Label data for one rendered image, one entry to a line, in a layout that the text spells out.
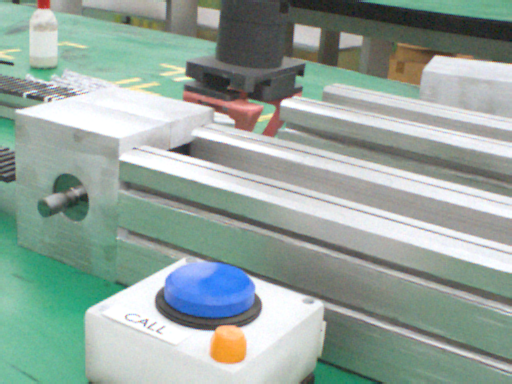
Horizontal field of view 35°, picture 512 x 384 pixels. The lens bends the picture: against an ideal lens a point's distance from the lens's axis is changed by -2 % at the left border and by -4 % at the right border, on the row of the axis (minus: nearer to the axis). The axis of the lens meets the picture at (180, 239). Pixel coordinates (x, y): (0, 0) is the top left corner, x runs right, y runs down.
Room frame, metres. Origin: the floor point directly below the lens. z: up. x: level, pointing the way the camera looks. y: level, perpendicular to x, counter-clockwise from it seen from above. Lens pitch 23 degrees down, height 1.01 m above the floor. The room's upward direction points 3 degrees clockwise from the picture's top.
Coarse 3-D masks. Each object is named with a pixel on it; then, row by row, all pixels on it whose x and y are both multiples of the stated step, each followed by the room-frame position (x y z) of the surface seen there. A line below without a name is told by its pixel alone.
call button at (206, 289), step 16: (176, 272) 0.33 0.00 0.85; (192, 272) 0.33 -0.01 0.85; (208, 272) 0.33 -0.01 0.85; (224, 272) 0.34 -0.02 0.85; (240, 272) 0.34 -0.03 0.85; (176, 288) 0.32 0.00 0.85; (192, 288) 0.32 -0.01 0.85; (208, 288) 0.32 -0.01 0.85; (224, 288) 0.32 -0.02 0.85; (240, 288) 0.32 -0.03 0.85; (176, 304) 0.32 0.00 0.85; (192, 304) 0.31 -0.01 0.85; (208, 304) 0.31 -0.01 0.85; (224, 304) 0.31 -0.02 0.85; (240, 304) 0.31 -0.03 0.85
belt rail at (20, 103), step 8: (0, 96) 0.84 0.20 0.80; (8, 96) 0.84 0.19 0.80; (16, 96) 0.83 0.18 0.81; (0, 104) 0.85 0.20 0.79; (8, 104) 0.85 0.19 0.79; (16, 104) 0.84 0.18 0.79; (24, 104) 0.82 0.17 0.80; (32, 104) 0.82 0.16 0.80; (40, 104) 0.81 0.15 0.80; (0, 112) 0.84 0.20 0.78; (8, 112) 0.84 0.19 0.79
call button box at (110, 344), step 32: (128, 288) 0.34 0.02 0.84; (160, 288) 0.34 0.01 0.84; (256, 288) 0.35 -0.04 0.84; (96, 320) 0.32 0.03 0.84; (128, 320) 0.31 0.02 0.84; (160, 320) 0.31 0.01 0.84; (192, 320) 0.31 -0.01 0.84; (224, 320) 0.31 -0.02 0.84; (256, 320) 0.32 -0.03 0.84; (288, 320) 0.32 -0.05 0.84; (320, 320) 0.33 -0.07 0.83; (96, 352) 0.31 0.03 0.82; (128, 352) 0.30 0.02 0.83; (160, 352) 0.29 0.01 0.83; (192, 352) 0.29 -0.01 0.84; (256, 352) 0.29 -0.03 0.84; (288, 352) 0.31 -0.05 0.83
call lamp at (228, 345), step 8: (216, 328) 0.29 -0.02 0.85; (224, 328) 0.29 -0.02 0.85; (232, 328) 0.29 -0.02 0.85; (240, 328) 0.29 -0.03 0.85; (216, 336) 0.29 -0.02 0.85; (224, 336) 0.28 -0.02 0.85; (232, 336) 0.28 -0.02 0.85; (240, 336) 0.28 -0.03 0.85; (216, 344) 0.28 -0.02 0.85; (224, 344) 0.28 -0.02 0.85; (232, 344) 0.28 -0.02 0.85; (240, 344) 0.28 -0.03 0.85; (216, 352) 0.28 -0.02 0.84; (224, 352) 0.28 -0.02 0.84; (232, 352) 0.28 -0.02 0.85; (240, 352) 0.28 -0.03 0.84; (216, 360) 0.28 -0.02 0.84; (224, 360) 0.28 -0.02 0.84; (232, 360) 0.28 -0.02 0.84; (240, 360) 0.28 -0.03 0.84
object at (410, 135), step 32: (352, 96) 0.66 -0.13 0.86; (384, 96) 0.66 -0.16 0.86; (288, 128) 0.63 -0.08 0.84; (320, 128) 0.60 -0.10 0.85; (352, 128) 0.58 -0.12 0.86; (384, 128) 0.57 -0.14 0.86; (416, 128) 0.57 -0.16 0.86; (448, 128) 0.61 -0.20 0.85; (480, 128) 0.60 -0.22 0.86; (384, 160) 0.57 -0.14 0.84; (416, 160) 0.57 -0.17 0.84; (448, 160) 0.54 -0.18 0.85; (480, 160) 0.53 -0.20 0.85
